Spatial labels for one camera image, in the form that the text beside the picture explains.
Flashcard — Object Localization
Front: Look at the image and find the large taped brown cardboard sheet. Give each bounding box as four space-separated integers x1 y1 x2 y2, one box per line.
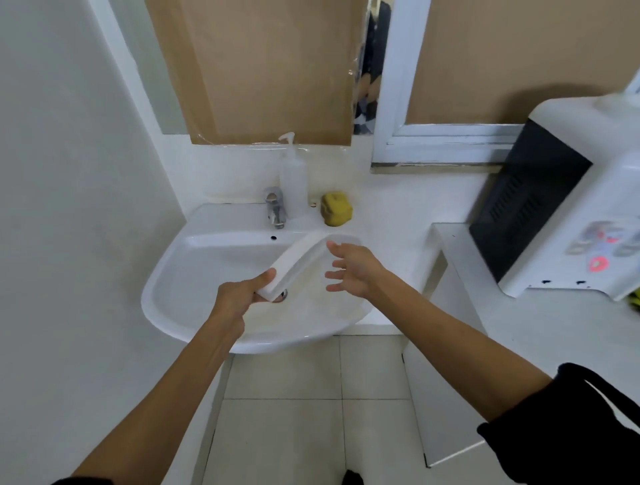
145 0 370 147

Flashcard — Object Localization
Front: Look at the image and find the yellow sponge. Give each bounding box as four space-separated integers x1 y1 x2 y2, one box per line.
319 191 354 228

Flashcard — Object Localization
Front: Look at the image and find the white drip tray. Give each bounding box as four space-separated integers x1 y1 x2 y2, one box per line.
255 231 333 303

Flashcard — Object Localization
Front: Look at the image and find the white water dispenser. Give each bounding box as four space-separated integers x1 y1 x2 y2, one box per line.
469 92 640 302

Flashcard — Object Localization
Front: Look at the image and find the chrome faucet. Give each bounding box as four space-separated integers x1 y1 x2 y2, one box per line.
263 186 289 231

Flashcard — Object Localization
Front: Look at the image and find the person's left forearm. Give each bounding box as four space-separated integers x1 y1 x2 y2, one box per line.
72 319 246 485

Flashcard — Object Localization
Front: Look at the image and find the blue tap lever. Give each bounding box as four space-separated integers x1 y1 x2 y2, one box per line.
612 222 640 258

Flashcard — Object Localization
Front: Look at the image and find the white ceramic sink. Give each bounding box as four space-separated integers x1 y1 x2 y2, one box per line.
141 202 373 354

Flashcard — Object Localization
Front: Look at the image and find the red tap lever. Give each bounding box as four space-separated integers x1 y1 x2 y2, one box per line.
567 222 619 273

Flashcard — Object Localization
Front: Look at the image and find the person's right hand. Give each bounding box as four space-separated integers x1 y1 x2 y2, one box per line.
323 241 389 300

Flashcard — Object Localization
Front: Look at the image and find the person's right forearm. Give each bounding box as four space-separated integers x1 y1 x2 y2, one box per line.
367 272 553 423

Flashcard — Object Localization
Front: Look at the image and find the brown cardboard window cover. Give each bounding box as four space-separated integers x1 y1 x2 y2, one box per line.
405 0 640 126

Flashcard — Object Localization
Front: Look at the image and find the white soap pump bottle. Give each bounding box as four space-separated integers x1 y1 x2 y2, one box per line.
277 131 309 219

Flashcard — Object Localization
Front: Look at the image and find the white window frame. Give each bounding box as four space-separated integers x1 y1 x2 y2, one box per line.
371 0 640 173

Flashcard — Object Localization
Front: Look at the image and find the person's left hand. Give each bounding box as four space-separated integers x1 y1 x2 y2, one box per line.
207 268 277 340

